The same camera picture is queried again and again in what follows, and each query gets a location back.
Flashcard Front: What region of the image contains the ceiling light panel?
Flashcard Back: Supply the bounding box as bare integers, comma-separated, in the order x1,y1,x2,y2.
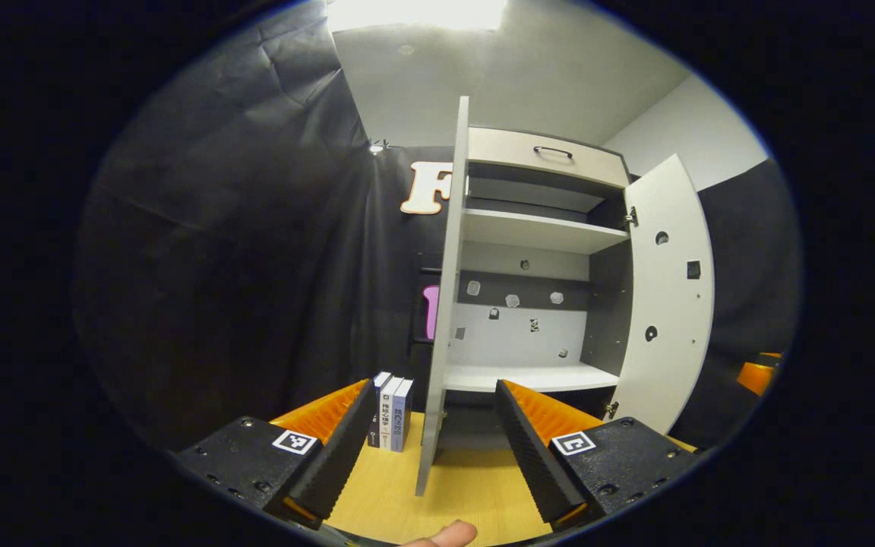
327,0,508,33

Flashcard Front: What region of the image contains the light blue spine book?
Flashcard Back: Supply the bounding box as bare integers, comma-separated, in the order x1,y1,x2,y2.
390,378,415,454

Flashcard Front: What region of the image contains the grey double-door shoe cabinet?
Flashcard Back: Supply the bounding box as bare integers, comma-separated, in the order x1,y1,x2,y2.
430,125,636,451

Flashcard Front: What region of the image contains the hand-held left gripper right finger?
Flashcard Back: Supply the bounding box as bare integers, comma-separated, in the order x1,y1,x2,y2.
494,378,700,533

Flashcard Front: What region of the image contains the grey cabinet drawer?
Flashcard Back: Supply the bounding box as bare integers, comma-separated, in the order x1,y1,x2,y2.
468,127,631,190

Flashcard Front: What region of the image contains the dark blue spine book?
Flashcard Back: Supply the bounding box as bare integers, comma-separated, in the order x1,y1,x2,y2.
367,371,394,449

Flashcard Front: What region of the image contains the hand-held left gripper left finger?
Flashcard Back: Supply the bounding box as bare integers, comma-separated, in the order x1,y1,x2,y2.
170,378,379,531

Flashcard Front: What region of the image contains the white spine book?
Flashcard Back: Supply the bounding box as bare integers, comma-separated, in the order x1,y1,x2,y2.
378,375,406,453

